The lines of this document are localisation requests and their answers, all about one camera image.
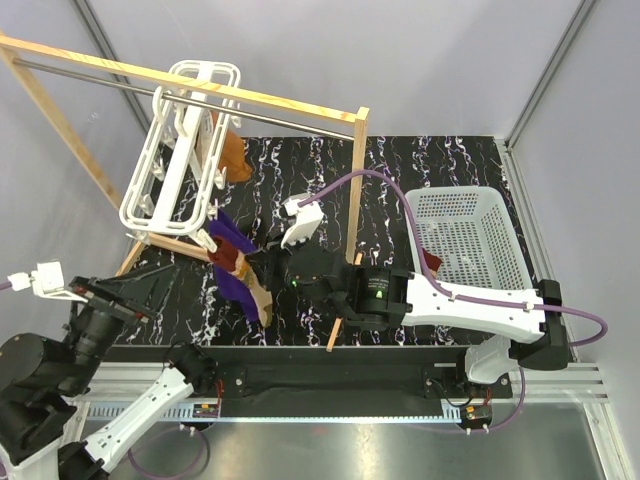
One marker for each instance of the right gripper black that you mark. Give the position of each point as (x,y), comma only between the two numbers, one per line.
(266,262)

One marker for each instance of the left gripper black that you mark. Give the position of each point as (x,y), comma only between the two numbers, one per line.
(139,294)

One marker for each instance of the purple sock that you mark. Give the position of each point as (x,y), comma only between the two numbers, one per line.
(230,240)

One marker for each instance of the striped sock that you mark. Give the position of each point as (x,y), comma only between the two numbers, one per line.
(234,261)
(432,262)

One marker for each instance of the white plastic clip hanger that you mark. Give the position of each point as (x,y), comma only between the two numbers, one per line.
(182,140)

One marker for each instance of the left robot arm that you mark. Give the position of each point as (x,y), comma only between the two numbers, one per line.
(40,375)

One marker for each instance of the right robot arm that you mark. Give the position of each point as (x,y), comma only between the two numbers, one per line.
(524,325)

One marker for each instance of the orange sock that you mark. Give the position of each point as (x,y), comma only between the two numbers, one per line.
(233,152)

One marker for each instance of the white plastic basket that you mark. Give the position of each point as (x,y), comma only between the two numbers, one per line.
(470,231)

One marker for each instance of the steel rack rod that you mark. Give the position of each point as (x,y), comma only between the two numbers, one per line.
(100,82)

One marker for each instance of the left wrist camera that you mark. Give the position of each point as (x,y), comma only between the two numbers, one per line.
(45,281)

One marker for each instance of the wooden hanging rack frame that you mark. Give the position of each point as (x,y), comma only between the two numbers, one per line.
(219,81)

